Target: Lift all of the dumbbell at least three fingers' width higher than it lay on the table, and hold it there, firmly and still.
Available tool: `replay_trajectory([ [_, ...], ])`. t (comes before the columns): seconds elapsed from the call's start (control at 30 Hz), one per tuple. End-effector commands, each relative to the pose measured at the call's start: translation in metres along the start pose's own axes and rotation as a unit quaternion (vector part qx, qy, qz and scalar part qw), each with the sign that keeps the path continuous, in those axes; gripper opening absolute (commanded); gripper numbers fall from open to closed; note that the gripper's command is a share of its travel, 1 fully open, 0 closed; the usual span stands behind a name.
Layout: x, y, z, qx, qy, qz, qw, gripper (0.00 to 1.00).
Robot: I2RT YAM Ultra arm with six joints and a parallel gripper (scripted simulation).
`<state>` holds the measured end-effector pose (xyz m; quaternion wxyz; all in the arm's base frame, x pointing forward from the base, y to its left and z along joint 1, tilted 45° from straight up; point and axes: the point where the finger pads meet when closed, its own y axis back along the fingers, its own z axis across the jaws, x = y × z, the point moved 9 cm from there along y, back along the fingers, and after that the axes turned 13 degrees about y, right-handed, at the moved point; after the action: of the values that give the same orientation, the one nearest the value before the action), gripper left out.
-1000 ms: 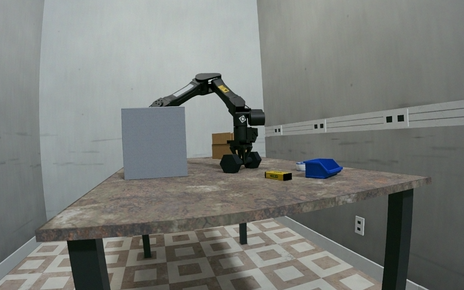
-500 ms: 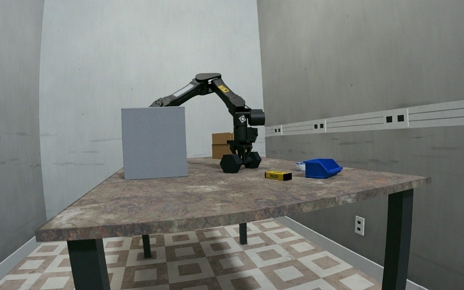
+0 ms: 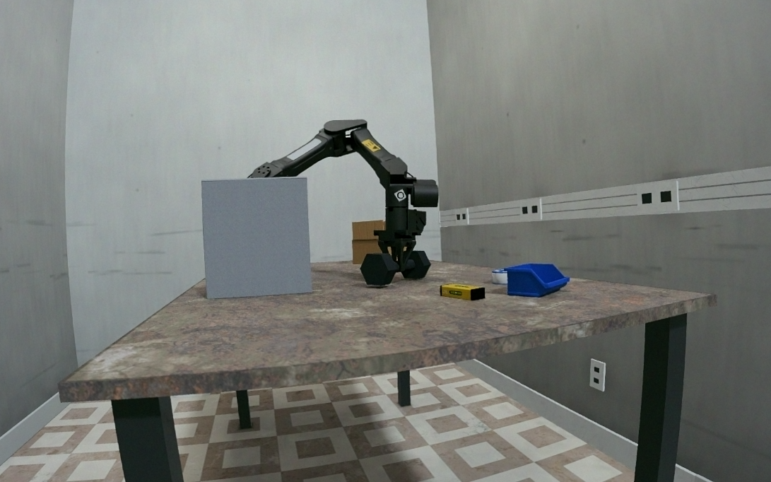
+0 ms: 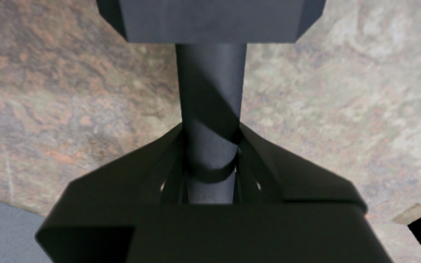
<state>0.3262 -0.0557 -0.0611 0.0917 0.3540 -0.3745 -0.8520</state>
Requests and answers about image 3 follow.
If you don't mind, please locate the yellow pocket level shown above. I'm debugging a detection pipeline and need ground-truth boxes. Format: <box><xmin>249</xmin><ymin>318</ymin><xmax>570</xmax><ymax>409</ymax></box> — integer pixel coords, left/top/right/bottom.
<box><xmin>440</xmin><ymin>284</ymin><xmax>485</xmax><ymax>300</ymax></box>

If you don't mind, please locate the brown cardboard box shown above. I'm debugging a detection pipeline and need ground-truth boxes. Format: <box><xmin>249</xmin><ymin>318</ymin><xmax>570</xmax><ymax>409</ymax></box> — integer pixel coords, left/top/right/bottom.
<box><xmin>352</xmin><ymin>220</ymin><xmax>385</xmax><ymax>264</ymax></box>

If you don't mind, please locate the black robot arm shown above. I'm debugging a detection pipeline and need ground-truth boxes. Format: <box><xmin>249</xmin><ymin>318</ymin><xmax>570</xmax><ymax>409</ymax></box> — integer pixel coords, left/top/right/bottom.
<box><xmin>250</xmin><ymin>119</ymin><xmax>439</xmax><ymax>233</ymax></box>

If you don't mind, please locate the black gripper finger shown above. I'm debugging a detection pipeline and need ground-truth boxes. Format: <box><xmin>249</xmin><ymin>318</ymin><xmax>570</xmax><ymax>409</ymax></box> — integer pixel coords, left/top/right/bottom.
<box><xmin>378</xmin><ymin>241</ymin><xmax>397</xmax><ymax>261</ymax></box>
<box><xmin>395</xmin><ymin>241</ymin><xmax>416</xmax><ymax>271</ymax></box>

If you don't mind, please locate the blue plastic stack bin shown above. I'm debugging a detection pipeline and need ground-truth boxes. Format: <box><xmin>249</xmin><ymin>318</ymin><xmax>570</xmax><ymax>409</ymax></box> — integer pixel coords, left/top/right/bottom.
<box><xmin>504</xmin><ymin>264</ymin><xmax>570</xmax><ymax>298</ymax></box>

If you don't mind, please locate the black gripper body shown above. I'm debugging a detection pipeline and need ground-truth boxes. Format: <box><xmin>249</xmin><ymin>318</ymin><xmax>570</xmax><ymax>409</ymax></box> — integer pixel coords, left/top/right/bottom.
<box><xmin>374</xmin><ymin>207</ymin><xmax>421</xmax><ymax>241</ymax></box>

